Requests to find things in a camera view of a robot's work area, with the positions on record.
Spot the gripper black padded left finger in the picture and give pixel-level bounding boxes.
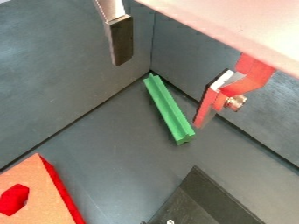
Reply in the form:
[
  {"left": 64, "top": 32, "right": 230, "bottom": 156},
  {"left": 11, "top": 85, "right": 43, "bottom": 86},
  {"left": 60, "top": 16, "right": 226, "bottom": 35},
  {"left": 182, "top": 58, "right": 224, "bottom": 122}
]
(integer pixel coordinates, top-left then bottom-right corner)
[{"left": 92, "top": 0, "right": 134, "bottom": 67}]

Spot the gripper red bracket right finger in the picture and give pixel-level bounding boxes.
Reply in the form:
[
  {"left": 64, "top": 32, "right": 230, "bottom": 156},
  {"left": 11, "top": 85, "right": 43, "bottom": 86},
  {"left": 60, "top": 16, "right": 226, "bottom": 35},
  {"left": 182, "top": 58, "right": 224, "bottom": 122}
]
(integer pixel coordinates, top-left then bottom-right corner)
[{"left": 194, "top": 53, "right": 275, "bottom": 128}]

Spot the green star-shaped bar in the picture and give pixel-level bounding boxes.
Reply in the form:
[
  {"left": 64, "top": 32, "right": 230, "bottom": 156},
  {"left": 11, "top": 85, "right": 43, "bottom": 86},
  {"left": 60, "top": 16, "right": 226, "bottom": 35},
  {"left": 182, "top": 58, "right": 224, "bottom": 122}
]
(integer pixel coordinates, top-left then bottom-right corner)
[{"left": 144, "top": 74, "right": 195, "bottom": 145}]

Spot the black curved fixture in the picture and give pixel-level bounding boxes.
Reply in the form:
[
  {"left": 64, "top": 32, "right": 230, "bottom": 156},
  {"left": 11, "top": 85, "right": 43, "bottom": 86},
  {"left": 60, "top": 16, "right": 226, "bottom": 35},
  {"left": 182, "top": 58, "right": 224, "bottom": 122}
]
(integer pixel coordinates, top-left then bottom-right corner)
[{"left": 140, "top": 165, "right": 266, "bottom": 224}]

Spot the red peg board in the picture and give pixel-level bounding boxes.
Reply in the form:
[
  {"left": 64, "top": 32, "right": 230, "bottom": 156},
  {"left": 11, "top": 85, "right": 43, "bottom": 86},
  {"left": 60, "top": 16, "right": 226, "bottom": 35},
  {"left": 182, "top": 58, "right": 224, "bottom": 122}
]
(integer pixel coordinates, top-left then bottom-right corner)
[{"left": 0, "top": 153, "right": 87, "bottom": 224}]

